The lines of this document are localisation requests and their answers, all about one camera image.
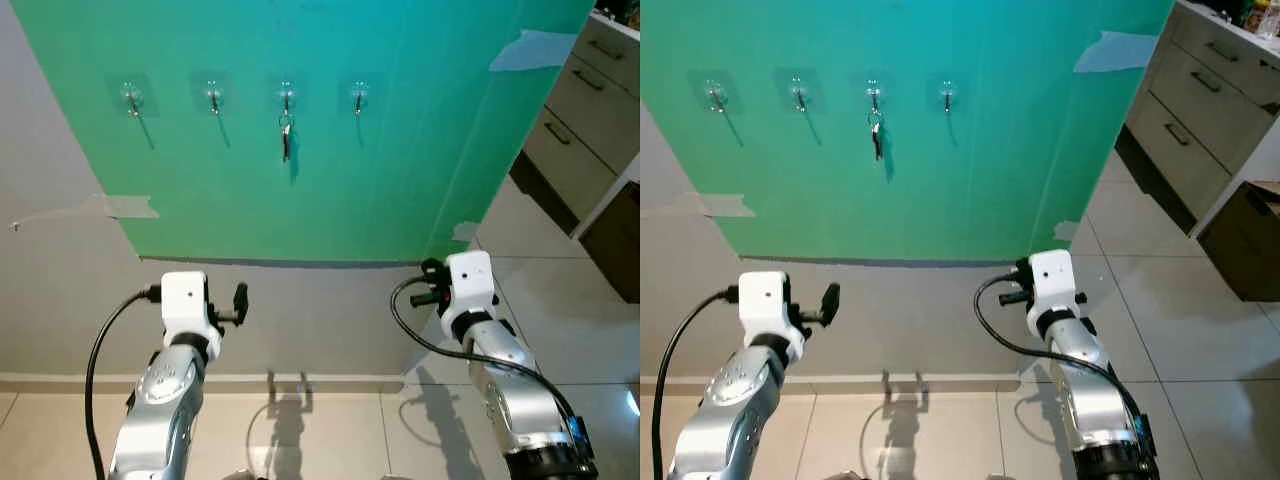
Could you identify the grey drawer cabinet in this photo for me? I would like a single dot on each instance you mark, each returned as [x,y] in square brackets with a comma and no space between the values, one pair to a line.
[570,170]
[1180,150]

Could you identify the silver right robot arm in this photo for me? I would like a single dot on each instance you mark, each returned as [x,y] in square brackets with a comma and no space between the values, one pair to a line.
[1090,390]
[520,400]

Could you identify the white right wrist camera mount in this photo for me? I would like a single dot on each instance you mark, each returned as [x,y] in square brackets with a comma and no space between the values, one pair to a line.
[468,280]
[1052,280]

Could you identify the small pale tape piece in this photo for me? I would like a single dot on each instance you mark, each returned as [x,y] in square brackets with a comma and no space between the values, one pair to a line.
[465,232]
[1066,231]

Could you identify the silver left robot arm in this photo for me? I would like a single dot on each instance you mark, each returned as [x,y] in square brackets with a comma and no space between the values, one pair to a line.
[730,400]
[160,410]

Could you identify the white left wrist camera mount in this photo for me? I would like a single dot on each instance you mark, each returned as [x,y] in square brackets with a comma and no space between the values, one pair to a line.
[185,300]
[765,300]

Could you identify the clear adhesive wall hook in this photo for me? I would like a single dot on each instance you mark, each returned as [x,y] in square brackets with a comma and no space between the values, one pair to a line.
[799,96]
[716,96]
[131,98]
[875,95]
[286,95]
[213,97]
[359,96]
[947,96]

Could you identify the dark brown box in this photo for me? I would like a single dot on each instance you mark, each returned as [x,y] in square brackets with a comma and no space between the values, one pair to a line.
[1240,245]
[615,250]

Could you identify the green sheet on wall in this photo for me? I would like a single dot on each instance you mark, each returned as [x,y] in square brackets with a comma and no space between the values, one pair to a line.
[950,200]
[350,200]

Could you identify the wide pale tape patch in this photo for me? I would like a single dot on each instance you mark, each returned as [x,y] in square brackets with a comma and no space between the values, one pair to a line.
[1115,52]
[535,50]

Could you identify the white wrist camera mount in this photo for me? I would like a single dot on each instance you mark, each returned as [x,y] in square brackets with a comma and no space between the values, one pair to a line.
[1052,280]
[765,300]
[468,280]
[185,300]

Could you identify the long grey tape strip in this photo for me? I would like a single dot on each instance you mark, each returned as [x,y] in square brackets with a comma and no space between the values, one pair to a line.
[120,207]
[725,205]

